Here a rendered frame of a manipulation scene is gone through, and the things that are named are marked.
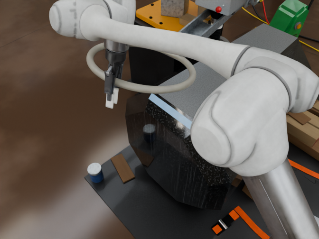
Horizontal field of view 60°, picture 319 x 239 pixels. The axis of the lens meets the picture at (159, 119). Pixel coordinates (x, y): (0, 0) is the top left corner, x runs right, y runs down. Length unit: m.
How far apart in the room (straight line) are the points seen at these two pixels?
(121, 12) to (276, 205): 0.69
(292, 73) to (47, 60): 3.06
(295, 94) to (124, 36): 0.44
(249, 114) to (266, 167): 0.11
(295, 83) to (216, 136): 0.22
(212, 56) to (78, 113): 2.11
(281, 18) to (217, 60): 2.66
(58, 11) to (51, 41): 2.93
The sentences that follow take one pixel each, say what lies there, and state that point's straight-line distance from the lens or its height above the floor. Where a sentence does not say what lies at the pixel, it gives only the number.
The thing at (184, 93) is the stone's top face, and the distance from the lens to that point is 1.52.
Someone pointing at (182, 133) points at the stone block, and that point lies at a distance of 1.42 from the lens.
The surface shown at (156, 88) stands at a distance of 1.06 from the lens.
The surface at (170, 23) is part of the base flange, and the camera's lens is 2.29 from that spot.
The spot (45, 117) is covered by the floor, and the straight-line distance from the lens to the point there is 2.77.
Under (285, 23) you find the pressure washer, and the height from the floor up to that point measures 0.41.
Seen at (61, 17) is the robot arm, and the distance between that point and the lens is 0.83.
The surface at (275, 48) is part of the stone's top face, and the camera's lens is 2.00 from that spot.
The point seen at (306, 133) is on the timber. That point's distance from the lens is 2.48.
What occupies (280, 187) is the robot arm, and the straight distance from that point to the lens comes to 0.60.
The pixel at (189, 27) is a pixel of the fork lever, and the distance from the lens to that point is 1.60.
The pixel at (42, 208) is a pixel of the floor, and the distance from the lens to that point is 2.25.
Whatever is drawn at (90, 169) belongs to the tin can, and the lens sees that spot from 2.12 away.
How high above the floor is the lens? 1.91
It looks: 49 degrees down
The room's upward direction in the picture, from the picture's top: straight up
